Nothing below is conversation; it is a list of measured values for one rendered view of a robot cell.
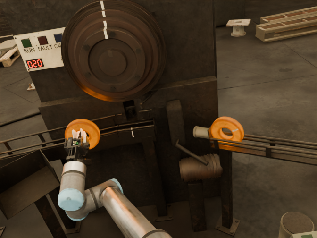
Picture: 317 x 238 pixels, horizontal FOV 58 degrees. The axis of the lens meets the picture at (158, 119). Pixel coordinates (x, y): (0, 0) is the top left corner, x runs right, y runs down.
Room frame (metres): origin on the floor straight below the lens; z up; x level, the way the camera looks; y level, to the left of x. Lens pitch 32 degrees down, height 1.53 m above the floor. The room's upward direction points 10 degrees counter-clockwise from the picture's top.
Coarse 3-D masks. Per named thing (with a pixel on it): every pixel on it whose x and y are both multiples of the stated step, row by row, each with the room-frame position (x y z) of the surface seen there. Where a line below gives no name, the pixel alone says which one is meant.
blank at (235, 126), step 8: (216, 120) 1.11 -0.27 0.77; (224, 120) 1.09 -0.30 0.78; (232, 120) 1.08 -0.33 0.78; (216, 128) 1.11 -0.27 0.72; (232, 128) 1.06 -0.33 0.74; (240, 128) 1.05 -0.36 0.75; (216, 136) 1.11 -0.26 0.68; (224, 136) 1.10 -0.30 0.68; (232, 136) 1.07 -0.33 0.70; (240, 136) 1.04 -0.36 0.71
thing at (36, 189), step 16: (16, 160) 1.14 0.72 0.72; (32, 160) 1.18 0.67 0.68; (0, 176) 1.09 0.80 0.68; (16, 176) 1.12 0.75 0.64; (32, 176) 1.14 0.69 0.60; (48, 176) 1.11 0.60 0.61; (0, 192) 1.07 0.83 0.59; (16, 192) 1.05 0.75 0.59; (32, 192) 1.03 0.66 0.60; (48, 192) 1.00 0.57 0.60; (0, 208) 0.90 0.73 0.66; (16, 208) 0.95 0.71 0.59; (48, 208) 1.04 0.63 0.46; (48, 224) 1.03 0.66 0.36
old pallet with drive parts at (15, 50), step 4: (16, 48) 5.59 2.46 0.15; (4, 52) 5.44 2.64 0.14; (8, 52) 5.38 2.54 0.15; (12, 52) 5.34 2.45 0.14; (16, 52) 5.54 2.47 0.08; (0, 56) 5.23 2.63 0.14; (4, 56) 5.18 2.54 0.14; (8, 56) 5.13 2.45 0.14; (16, 56) 5.49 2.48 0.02; (0, 60) 5.01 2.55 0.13; (4, 60) 5.01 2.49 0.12; (8, 60) 5.06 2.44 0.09; (12, 60) 5.26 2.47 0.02; (4, 64) 5.01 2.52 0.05; (8, 64) 5.02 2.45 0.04
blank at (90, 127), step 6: (78, 120) 1.11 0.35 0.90; (84, 120) 1.11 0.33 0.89; (72, 126) 1.09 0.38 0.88; (78, 126) 1.09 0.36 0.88; (84, 126) 1.09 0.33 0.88; (90, 126) 1.09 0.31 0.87; (96, 126) 1.11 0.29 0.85; (66, 132) 1.09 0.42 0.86; (90, 132) 1.09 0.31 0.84; (96, 132) 1.09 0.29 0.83; (90, 138) 1.09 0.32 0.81; (96, 138) 1.09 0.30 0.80; (90, 144) 1.09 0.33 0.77; (96, 144) 1.09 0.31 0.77
